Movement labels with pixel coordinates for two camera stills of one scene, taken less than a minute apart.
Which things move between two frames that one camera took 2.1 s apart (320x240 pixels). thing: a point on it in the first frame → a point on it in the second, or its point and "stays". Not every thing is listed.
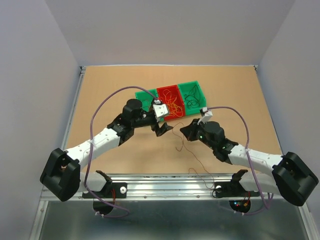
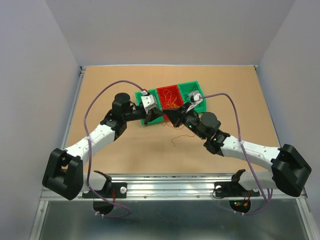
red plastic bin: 170,95 stays
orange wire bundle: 183,144 → 177,136
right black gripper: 188,129 → 175,115
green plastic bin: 193,97 stays
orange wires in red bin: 174,109 stays
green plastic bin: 146,99 stays
